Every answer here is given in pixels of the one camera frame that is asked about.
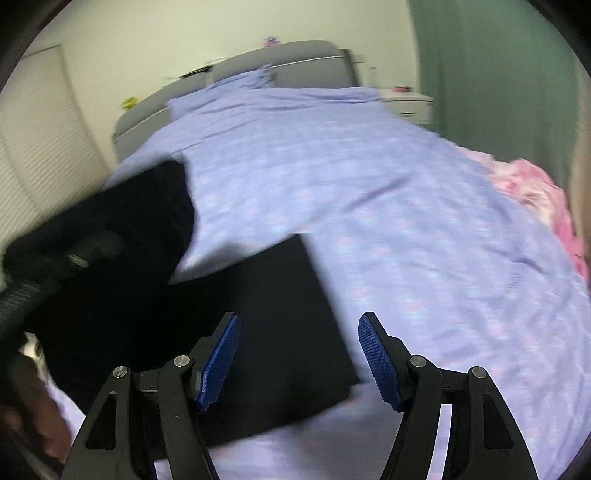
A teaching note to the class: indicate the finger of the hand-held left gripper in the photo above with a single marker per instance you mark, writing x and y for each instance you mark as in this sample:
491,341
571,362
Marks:
94,249

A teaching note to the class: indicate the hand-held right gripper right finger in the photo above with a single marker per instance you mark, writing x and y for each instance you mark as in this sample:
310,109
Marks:
378,360

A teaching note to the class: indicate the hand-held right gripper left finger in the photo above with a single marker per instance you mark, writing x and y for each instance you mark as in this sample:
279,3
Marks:
221,360

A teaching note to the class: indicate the black pants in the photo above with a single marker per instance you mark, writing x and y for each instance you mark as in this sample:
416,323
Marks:
277,346

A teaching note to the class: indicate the person's left hand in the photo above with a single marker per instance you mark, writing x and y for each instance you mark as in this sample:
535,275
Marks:
48,410

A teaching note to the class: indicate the white louvered closet door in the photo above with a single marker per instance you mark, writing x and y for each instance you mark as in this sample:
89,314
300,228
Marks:
41,152

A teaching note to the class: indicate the yellow toy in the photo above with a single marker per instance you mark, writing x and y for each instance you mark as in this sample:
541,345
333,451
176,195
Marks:
129,102

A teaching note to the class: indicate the purple floral bed sheet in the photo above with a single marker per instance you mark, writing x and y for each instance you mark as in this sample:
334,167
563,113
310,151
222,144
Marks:
415,207

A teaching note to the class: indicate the purple pillow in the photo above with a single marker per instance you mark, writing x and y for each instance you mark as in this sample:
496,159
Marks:
221,92

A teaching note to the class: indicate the pink blanket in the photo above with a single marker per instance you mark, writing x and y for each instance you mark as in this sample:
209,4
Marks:
535,184

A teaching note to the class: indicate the white nightstand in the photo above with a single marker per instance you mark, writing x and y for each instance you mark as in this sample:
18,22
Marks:
408,106

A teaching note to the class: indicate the pink purple toy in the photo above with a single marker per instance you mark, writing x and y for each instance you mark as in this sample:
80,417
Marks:
270,41

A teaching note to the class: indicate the small red item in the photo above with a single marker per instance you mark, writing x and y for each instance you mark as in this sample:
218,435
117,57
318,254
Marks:
401,88

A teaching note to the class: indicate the grey upholstered headboard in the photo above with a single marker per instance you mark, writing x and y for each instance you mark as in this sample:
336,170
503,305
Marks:
295,60

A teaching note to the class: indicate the clear bottle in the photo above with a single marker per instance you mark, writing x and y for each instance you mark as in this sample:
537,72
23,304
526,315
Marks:
372,77

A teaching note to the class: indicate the green curtain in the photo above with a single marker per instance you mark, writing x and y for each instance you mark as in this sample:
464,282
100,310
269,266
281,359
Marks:
498,78

